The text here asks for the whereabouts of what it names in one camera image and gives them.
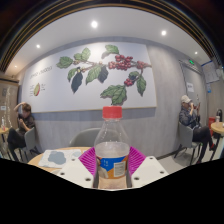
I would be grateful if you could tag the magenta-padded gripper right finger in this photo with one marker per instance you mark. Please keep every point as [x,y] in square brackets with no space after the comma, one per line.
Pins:
[146,170]

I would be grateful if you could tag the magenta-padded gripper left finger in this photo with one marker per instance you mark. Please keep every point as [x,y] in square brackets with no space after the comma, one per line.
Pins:
[78,171]

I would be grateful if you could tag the clear red-capped drink bottle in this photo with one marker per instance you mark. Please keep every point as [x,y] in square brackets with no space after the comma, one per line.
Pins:
[111,150]

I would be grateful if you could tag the white paper sheet grey print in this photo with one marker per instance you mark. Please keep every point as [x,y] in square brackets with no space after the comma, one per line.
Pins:
[58,158]

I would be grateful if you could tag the grey upholstered chair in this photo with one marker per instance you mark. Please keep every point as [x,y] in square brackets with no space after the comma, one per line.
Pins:
[185,135]
[85,137]
[30,138]

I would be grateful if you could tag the person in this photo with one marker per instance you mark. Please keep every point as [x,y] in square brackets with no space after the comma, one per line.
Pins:
[23,125]
[189,118]

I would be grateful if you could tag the small round wooden table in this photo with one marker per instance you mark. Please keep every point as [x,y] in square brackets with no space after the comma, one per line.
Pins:
[3,130]
[218,127]

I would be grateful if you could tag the green exit sign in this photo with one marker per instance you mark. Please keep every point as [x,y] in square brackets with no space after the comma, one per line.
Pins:
[191,61]

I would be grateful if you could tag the recessed ceiling lights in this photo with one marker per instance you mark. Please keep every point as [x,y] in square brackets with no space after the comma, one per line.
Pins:
[94,24]

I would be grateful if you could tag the coffee plant wall mural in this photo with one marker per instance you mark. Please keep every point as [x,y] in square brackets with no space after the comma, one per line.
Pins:
[60,90]

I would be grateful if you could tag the white wall notice sheet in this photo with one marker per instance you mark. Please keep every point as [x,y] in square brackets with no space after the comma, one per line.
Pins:
[190,87]

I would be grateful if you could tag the white wall poster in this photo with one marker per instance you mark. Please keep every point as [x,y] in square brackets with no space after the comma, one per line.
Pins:
[210,71]

